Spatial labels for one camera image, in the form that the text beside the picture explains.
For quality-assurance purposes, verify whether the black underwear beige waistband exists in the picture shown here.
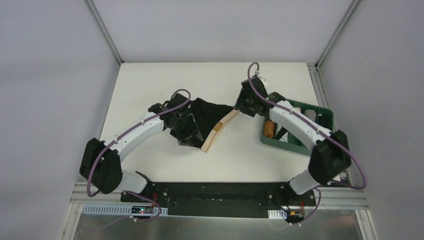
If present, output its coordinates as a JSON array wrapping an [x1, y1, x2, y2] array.
[[190, 98, 240, 153]]

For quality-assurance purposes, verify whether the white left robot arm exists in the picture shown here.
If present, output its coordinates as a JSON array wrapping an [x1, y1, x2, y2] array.
[[79, 89, 203, 203]]

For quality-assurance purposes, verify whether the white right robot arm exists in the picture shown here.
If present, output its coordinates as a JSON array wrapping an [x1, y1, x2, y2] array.
[[234, 76, 352, 205]]

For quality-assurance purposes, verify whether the brown rolled underwear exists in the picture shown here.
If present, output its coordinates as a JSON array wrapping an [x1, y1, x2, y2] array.
[[262, 120, 276, 139]]

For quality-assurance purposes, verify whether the grey striped rolled underwear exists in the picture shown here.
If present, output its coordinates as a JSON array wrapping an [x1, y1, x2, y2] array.
[[304, 109, 318, 122]]

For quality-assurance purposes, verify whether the green compartment tray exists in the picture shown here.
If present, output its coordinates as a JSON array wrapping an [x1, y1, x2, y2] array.
[[259, 99, 334, 156]]

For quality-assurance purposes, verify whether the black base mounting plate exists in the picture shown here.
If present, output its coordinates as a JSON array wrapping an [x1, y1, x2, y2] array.
[[140, 182, 316, 219]]

